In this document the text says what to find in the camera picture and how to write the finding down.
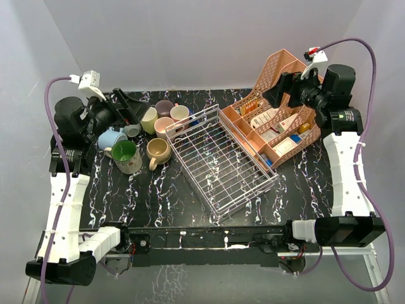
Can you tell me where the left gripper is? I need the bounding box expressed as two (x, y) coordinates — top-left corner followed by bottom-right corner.
(82, 88), (149, 142)

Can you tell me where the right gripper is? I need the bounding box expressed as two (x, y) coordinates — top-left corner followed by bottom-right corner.
(263, 67), (328, 111)

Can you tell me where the light blue mug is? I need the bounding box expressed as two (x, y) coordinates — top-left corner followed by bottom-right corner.
(97, 127), (128, 151)

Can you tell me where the beige round mug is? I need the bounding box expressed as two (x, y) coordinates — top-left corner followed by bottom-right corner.
(147, 138), (171, 171)

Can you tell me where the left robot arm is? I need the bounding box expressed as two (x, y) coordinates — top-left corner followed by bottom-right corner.
(25, 88), (150, 286)

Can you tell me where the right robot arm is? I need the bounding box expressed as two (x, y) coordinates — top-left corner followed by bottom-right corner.
(263, 64), (385, 251)

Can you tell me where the yellow-green mug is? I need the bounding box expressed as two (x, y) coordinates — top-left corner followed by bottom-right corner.
(140, 106), (158, 134)

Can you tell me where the grey mug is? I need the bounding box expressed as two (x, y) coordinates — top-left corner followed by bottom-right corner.
(123, 123), (142, 138)

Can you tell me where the purple mug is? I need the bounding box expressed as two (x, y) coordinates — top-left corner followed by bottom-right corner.
(154, 100), (175, 118)

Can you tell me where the peach desk organizer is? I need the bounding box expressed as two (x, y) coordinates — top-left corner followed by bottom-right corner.
(221, 49), (320, 170)

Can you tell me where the pink mug white inside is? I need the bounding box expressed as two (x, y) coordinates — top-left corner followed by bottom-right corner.
(170, 105), (190, 124)

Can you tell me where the white wire dish rack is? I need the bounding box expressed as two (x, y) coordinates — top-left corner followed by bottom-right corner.
(167, 104), (278, 221)

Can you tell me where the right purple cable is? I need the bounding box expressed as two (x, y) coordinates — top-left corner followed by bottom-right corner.
(297, 37), (396, 291)

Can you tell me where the purple cable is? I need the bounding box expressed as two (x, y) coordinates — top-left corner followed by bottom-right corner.
(297, 37), (396, 291)
(37, 77), (77, 304)

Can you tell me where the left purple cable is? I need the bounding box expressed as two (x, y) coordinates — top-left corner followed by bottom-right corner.
(37, 77), (77, 304)

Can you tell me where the black front rail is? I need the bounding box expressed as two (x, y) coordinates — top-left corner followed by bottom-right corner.
(104, 222), (320, 267)

